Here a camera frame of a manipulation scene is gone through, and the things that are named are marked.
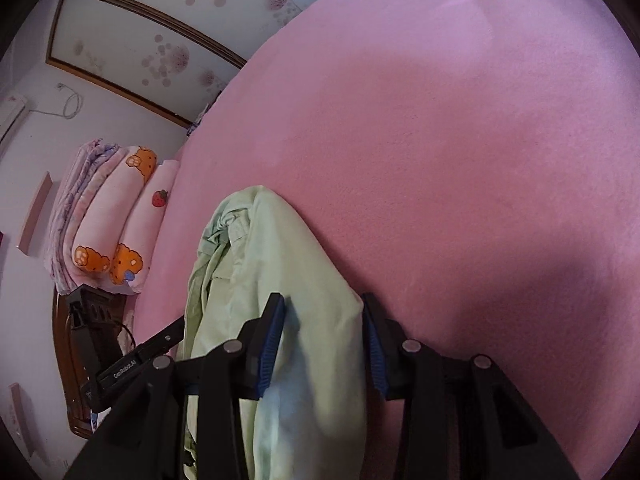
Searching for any light green black jacket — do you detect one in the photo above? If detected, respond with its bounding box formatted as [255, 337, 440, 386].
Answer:
[179, 186, 367, 479]

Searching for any folded pink bear quilt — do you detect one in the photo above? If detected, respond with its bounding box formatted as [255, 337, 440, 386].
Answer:
[63, 145, 180, 294]

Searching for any folded lilac patterned quilt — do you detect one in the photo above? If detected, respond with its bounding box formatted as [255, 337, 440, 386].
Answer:
[43, 139, 126, 295]

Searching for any pink fleece bed blanket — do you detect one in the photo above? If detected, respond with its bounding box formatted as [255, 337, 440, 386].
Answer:
[134, 0, 639, 479]

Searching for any floral sliding wardrobe door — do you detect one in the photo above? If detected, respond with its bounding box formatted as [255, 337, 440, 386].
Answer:
[47, 0, 317, 127]

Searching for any pink wall shelf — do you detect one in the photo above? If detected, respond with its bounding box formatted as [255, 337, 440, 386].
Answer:
[16, 171, 53, 255]

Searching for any white wall cable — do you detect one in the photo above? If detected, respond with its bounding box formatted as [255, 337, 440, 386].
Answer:
[27, 81, 84, 122]

